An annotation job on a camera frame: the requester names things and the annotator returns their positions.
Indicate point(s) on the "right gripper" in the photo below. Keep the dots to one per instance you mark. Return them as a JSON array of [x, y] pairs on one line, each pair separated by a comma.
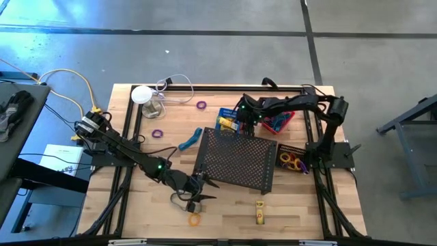
[[251, 107]]

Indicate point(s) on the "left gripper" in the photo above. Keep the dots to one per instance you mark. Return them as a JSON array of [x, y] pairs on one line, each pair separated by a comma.
[[194, 188]]

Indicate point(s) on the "wide blue rubber band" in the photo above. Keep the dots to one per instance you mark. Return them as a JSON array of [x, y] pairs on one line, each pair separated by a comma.
[[281, 121]]

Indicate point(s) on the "black perforated metal shelf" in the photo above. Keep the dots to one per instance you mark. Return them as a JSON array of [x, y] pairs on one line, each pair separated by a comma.
[[239, 160]]

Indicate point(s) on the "small yellow crayon pack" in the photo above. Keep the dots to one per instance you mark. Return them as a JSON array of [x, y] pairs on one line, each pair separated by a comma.
[[260, 213]]

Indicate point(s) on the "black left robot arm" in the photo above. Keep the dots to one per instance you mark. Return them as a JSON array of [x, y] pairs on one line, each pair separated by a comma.
[[129, 150]]

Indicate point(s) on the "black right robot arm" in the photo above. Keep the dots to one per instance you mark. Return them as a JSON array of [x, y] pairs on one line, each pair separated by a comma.
[[300, 102]]

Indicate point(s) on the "red plastic basket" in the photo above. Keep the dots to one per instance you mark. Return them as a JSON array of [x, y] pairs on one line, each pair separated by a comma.
[[271, 129]]

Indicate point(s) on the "blue plastic basket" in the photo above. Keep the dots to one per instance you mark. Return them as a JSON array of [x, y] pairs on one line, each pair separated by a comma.
[[228, 113]]

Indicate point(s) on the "black mesh basket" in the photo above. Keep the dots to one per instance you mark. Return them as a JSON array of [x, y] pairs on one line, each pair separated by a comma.
[[283, 148]]

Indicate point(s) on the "white round disc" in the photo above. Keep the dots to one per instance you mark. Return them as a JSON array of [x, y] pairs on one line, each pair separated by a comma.
[[141, 94]]

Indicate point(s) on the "white booklet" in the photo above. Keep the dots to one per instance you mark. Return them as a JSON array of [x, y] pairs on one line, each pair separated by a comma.
[[61, 157]]

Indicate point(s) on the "grey side table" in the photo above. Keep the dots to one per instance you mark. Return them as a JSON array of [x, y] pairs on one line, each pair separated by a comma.
[[24, 143]]

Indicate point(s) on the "grey work gloves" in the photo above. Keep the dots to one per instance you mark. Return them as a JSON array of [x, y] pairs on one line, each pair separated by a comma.
[[15, 109]]

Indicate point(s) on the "silver metal bracket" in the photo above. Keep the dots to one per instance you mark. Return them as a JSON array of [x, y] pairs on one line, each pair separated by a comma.
[[126, 243], [317, 243]]

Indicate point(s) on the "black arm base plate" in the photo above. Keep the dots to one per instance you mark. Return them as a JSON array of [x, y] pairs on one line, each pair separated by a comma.
[[100, 160], [345, 155]]

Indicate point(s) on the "blue-grey metal table frame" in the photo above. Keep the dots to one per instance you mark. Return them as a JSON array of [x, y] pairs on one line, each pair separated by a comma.
[[409, 164]]

